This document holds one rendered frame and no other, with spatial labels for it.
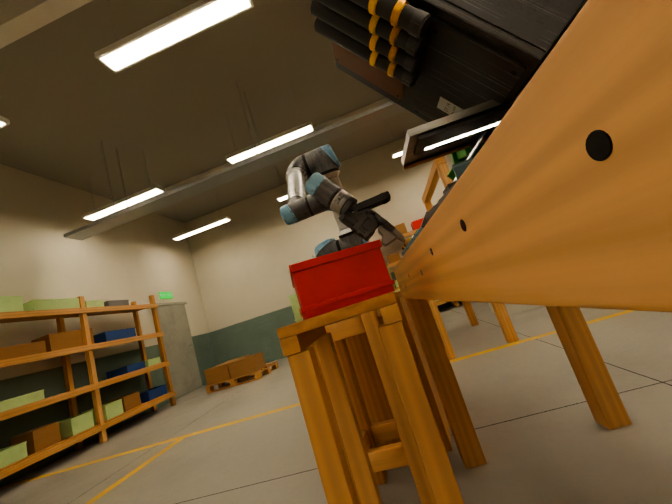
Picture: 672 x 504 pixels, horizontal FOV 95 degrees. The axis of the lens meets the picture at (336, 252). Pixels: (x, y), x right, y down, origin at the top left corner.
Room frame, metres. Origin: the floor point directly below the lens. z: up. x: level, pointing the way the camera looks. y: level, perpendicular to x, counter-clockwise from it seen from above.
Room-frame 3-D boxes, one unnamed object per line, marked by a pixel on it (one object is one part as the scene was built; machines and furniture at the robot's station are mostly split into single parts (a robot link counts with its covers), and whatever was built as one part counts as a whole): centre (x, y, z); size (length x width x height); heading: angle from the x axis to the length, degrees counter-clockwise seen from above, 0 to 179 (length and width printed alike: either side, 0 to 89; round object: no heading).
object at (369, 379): (1.96, 0.02, 0.39); 0.68 x 0.52 x 0.79; 76
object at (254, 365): (6.51, 2.58, 0.22); 1.20 x 0.81 x 0.44; 77
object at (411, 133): (0.71, -0.44, 1.11); 0.39 x 0.16 x 0.03; 86
